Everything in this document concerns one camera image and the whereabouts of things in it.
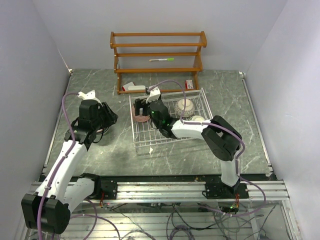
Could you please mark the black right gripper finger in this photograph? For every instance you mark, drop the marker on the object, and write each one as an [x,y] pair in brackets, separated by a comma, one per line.
[137,106]
[145,107]

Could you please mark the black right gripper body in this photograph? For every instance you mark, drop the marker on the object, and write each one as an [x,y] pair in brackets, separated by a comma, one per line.
[154,121]

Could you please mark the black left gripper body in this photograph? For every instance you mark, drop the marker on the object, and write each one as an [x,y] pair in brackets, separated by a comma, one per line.
[99,122]

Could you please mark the red floral pattern bowl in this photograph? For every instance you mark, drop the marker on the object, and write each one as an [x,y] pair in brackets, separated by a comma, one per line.
[139,118]

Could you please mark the blue dotted bowl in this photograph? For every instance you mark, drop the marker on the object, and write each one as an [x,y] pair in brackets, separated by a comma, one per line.
[105,130]

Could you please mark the white wire dish rack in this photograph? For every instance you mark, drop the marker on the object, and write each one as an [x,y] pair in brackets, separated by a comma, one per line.
[143,133]

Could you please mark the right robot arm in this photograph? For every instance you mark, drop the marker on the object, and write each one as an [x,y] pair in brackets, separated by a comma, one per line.
[224,141]

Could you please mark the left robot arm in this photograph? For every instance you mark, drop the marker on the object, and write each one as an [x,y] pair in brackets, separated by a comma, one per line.
[49,208]

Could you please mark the wooden shelf rack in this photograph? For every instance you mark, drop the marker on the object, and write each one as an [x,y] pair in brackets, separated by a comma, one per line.
[133,50]

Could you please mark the white rectangular eraser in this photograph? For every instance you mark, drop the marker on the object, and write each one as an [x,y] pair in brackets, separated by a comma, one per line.
[137,88]

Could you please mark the red white card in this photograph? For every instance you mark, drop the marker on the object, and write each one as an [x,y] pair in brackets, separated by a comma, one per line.
[127,86]

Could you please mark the purple pattern cream bowl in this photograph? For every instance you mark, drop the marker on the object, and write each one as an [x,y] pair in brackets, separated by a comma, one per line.
[184,108]

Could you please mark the green leaf pattern bowl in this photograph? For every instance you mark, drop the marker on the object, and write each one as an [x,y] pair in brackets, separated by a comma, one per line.
[197,118]

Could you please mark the red white small box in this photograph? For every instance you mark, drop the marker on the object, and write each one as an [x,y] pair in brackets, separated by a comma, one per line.
[189,84]

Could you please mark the green capped marker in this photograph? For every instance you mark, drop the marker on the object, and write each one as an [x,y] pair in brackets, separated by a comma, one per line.
[161,60]

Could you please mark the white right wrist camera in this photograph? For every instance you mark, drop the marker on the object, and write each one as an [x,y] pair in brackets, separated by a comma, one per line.
[154,95]

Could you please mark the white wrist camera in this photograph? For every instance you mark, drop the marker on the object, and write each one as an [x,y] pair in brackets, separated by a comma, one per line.
[154,95]
[89,97]

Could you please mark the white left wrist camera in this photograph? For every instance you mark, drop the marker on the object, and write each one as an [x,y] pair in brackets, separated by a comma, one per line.
[89,97]

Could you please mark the aluminium mounting rail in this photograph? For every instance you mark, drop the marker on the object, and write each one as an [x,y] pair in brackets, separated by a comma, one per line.
[165,192]

